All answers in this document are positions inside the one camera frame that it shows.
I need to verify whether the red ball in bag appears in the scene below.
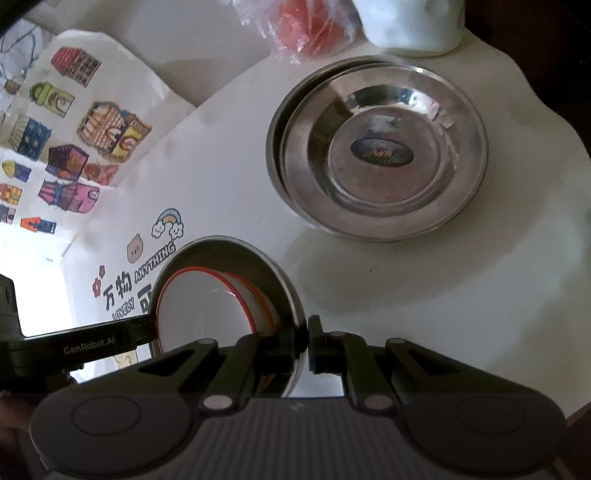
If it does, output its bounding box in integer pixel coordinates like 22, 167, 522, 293
271, 0, 348, 58

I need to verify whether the left hand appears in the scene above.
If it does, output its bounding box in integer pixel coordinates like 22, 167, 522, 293
0, 392, 34, 451

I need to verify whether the clear plastic bag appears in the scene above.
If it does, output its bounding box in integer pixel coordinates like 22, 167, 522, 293
228, 0, 360, 63

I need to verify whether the red-rimmed white bowl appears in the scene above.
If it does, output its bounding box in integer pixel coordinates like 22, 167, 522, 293
221, 272, 279, 333
156, 267, 253, 352

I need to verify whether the colourful houses drawing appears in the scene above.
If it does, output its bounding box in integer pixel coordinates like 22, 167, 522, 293
1, 30, 193, 236

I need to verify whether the white blue water bottle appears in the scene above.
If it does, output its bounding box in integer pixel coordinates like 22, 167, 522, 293
353, 0, 465, 57

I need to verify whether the small steel plate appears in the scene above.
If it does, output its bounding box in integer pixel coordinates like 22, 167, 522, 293
308, 85, 458, 208

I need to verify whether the steel bowl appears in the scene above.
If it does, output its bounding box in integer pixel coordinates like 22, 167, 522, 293
148, 236, 308, 396

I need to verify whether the child figure drawing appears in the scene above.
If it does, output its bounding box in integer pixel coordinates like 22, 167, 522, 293
0, 19, 53, 120

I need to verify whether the white printed tablecloth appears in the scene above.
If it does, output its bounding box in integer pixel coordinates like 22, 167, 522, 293
61, 35, 590, 413

